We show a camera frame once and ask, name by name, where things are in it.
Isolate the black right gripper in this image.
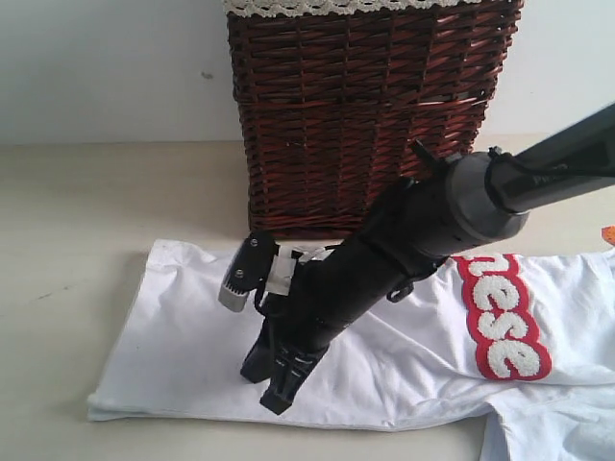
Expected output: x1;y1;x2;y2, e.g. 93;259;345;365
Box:
240;268;331;415

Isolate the white t-shirt red patch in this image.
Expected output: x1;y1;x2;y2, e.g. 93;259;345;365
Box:
87;240;614;460

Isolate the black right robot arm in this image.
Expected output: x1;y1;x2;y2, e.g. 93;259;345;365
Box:
233;108;614;414

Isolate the dark brown wicker basket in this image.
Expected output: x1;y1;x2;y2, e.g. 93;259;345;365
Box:
225;1;524;239

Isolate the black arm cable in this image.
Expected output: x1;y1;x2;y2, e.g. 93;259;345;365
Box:
410;138;453;177

